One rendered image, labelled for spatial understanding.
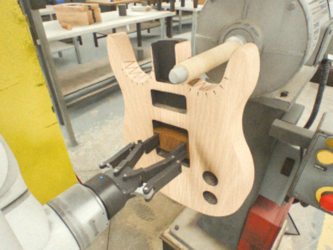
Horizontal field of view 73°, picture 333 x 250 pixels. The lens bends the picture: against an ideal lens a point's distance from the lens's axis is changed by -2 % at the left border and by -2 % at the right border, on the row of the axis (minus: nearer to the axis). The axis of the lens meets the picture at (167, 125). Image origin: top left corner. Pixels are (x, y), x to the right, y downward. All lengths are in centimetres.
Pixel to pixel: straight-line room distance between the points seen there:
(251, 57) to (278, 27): 15
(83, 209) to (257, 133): 58
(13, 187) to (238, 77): 34
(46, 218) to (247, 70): 35
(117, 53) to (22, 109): 76
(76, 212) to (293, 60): 46
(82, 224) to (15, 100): 89
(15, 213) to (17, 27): 90
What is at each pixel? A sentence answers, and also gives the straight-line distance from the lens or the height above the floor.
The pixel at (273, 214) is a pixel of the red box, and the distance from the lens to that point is 101.
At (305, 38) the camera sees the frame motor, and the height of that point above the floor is 128.
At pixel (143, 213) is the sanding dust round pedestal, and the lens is 168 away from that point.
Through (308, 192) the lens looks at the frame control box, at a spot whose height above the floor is 96.
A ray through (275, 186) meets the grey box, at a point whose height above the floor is 74.
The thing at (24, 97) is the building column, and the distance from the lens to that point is 120.
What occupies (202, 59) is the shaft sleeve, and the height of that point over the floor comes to 126.
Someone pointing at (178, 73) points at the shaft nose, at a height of 126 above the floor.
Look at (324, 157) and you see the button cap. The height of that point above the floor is 107.
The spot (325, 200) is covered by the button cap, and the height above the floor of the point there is 98.
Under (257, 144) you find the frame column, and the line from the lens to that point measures 81.
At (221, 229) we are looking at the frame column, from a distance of 120.
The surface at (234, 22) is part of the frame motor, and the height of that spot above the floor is 129.
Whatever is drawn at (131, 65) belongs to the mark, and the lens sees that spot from 54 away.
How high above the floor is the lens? 138
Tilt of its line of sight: 34 degrees down
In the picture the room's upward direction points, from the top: straight up
